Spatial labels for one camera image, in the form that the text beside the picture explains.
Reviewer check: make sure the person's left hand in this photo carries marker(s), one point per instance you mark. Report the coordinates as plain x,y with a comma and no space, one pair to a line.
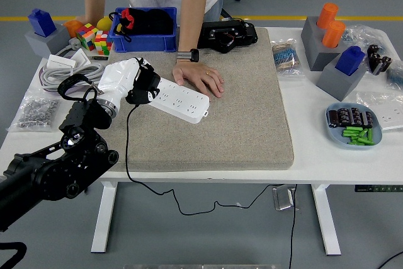
198,75

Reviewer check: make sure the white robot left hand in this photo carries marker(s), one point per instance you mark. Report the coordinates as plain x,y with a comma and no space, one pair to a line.
118,77

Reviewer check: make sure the person's right hand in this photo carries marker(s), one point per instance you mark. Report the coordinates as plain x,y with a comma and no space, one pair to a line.
89,19

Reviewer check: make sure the white power strip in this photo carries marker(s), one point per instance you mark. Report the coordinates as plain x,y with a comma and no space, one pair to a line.
182,102

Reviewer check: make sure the black plug adapter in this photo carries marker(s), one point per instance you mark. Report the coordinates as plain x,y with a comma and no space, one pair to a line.
149,81

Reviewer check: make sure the person's left forearm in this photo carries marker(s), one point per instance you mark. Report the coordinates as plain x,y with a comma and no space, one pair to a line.
192,7

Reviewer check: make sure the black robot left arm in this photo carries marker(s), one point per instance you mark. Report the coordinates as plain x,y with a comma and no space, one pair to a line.
47,174

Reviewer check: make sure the yellow ball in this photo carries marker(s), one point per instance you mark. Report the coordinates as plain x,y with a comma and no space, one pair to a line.
104,24

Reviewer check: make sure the multicolour puzzle cube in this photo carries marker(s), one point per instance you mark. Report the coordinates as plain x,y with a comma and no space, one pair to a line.
86,37
104,43

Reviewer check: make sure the black wristwatch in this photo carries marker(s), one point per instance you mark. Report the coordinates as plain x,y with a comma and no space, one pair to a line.
189,54

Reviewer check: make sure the thin dark bar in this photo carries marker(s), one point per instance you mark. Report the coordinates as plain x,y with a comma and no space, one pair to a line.
99,58

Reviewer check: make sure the white flat panel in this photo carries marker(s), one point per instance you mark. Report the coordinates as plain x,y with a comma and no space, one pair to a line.
82,58

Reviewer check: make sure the blue plastic bin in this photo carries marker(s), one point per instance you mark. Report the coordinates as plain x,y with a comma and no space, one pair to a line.
141,43

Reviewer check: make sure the blue bottle-shaped block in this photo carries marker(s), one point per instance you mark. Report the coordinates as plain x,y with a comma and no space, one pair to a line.
42,23
349,61

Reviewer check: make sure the white box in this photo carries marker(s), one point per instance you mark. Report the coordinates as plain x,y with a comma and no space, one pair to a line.
60,61

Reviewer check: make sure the grey-brown mat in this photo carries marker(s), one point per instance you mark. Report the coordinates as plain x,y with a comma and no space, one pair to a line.
236,117

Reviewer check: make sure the black electronic device housing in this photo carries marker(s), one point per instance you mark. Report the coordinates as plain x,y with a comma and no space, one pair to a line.
242,36

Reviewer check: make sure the black pouch with red tag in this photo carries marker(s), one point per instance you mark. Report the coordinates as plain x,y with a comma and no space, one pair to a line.
151,23

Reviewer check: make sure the clear bag of resistors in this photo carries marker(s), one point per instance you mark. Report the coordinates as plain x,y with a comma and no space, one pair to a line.
286,58

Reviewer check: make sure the clear bag of screws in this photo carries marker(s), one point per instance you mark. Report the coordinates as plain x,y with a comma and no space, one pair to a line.
34,114

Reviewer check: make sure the large grey block holder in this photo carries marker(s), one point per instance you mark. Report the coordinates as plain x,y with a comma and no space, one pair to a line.
311,45

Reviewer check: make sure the orange cylinder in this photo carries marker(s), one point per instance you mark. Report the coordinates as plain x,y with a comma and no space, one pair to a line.
327,15
333,34

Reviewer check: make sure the white table leg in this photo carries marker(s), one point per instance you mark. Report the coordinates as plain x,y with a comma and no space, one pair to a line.
105,218
327,218

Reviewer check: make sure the light blue plate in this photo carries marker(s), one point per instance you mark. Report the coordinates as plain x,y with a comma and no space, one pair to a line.
337,136

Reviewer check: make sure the green cylinder part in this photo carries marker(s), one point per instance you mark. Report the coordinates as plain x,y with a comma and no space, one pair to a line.
363,133
366,141
370,135
352,128
351,133
355,143

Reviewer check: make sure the clear plastic bag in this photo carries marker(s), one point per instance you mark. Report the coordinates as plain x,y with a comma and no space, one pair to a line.
362,34

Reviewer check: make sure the clear bag of blue parts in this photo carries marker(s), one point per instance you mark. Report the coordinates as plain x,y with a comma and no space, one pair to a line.
396,75

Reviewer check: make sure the black table control panel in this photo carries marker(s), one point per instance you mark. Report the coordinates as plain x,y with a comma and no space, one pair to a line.
378,188

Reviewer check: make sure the metal bracket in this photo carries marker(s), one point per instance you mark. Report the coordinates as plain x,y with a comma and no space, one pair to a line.
283,198

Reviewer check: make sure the white wall socket in bag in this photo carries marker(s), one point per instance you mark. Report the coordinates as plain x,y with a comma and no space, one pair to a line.
390,117

